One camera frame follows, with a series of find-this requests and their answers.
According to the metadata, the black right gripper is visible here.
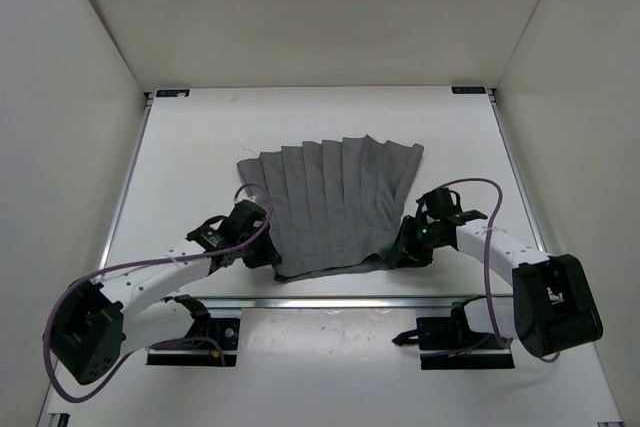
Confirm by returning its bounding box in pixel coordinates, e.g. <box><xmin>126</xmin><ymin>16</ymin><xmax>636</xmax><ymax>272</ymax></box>
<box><xmin>387</xmin><ymin>216</ymin><xmax>447</xmax><ymax>268</ymax></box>

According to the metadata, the grey pleated skirt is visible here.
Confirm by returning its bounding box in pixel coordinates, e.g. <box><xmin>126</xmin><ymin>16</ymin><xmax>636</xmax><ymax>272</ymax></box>
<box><xmin>237</xmin><ymin>136</ymin><xmax>424</xmax><ymax>283</ymax></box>

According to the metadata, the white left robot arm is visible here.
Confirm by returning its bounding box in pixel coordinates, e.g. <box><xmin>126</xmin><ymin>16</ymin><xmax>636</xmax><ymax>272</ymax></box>
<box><xmin>43</xmin><ymin>207</ymin><xmax>280</xmax><ymax>385</ymax></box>

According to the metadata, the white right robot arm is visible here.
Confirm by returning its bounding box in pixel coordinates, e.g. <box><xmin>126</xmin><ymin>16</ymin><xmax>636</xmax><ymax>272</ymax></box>
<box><xmin>390</xmin><ymin>210</ymin><xmax>603</xmax><ymax>358</ymax></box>

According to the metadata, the right corner label sticker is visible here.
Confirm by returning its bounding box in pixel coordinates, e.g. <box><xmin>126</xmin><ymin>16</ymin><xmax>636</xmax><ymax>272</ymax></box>
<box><xmin>451</xmin><ymin>86</ymin><xmax>486</xmax><ymax>95</ymax></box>

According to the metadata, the corner label sticker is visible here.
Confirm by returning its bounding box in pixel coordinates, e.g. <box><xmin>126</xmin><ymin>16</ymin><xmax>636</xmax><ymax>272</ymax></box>
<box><xmin>451</xmin><ymin>86</ymin><xmax>486</xmax><ymax>95</ymax></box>
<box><xmin>155</xmin><ymin>89</ymin><xmax>190</xmax><ymax>98</ymax></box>

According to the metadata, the left corner label sticker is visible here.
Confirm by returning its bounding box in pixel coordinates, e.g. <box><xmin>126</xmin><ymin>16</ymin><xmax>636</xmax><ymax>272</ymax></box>
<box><xmin>155</xmin><ymin>89</ymin><xmax>190</xmax><ymax>98</ymax></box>

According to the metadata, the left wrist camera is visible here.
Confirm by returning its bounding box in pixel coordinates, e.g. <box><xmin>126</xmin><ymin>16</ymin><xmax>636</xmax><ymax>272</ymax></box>
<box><xmin>225</xmin><ymin>199</ymin><xmax>267</xmax><ymax>245</ymax></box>

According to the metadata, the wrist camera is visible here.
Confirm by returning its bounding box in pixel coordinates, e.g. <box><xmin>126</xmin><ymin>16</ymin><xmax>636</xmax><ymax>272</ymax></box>
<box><xmin>225</xmin><ymin>199</ymin><xmax>267</xmax><ymax>245</ymax></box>
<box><xmin>416</xmin><ymin>187</ymin><xmax>462</xmax><ymax>220</ymax></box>

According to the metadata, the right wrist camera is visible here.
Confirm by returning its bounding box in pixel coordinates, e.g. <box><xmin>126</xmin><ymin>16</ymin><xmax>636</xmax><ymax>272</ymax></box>
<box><xmin>416</xmin><ymin>187</ymin><xmax>462</xmax><ymax>220</ymax></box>

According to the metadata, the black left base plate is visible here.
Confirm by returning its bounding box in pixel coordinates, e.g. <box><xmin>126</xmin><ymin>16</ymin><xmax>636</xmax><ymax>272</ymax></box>
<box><xmin>146</xmin><ymin>295</ymin><xmax>241</xmax><ymax>368</ymax></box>

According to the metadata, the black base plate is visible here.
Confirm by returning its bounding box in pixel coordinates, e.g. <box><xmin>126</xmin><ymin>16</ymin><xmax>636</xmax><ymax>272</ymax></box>
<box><xmin>146</xmin><ymin>295</ymin><xmax>241</xmax><ymax>368</ymax></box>
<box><xmin>392</xmin><ymin>296</ymin><xmax>515</xmax><ymax>371</ymax></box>

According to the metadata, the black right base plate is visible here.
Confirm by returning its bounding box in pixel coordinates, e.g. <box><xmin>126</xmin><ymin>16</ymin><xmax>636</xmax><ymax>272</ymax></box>
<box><xmin>392</xmin><ymin>296</ymin><xmax>515</xmax><ymax>371</ymax></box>

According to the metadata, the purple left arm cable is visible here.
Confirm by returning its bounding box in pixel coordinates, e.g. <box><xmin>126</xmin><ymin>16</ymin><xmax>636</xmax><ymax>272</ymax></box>
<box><xmin>42</xmin><ymin>182</ymin><xmax>274</xmax><ymax>403</ymax></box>

